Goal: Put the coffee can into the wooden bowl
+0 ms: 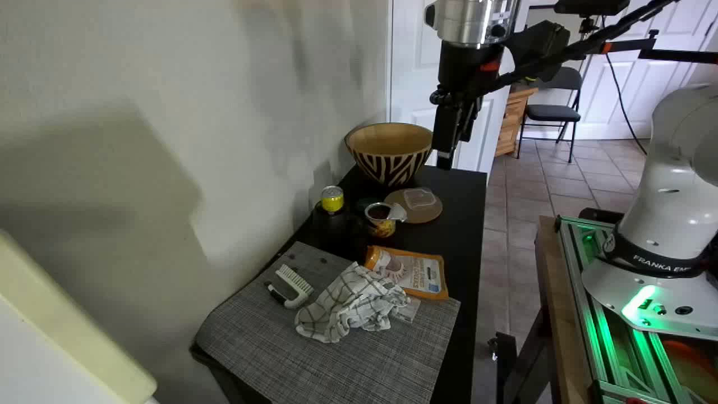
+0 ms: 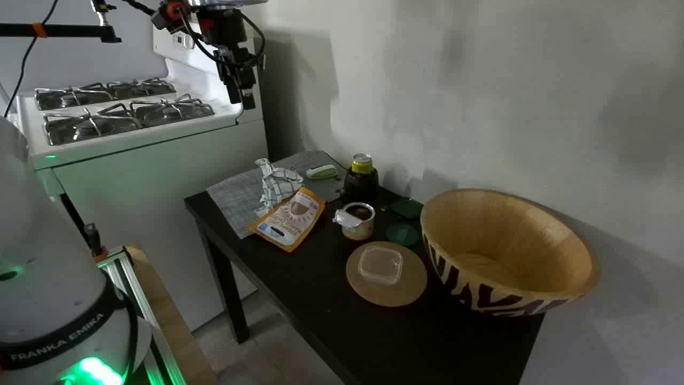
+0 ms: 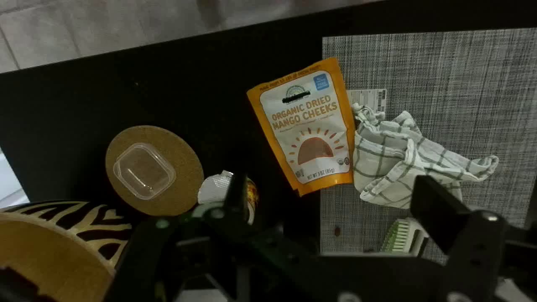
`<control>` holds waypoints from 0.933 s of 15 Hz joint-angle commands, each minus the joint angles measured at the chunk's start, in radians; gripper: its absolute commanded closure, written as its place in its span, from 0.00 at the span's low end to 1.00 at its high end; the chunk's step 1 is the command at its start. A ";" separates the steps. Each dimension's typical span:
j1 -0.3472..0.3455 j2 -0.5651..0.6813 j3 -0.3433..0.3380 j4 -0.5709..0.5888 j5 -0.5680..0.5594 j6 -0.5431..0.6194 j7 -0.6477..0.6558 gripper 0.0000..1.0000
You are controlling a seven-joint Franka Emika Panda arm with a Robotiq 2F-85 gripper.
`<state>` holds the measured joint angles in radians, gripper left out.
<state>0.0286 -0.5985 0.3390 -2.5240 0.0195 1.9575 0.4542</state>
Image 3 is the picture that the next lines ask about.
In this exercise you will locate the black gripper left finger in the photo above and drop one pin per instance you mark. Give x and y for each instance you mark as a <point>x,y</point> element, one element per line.
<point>235,211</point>

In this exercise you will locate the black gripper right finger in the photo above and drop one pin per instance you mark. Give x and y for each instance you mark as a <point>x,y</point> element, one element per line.
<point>458,235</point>

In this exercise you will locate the zebra pattern wooden bowl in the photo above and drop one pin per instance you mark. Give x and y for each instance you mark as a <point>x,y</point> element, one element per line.
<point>55,251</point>

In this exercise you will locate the clear plastic lid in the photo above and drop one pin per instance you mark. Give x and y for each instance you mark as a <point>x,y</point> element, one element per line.
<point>143,171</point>

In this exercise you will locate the white green checkered cloth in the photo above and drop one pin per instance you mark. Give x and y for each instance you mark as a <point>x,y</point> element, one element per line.
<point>391,152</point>

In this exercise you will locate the grey woven placemat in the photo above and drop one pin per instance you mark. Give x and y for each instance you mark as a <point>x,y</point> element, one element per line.
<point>471,90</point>

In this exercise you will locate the orange dried mango pouch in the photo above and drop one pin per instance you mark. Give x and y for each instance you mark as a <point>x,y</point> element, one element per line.
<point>307,121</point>

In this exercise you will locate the black side table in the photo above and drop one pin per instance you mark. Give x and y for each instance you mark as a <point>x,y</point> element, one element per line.
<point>55,122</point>

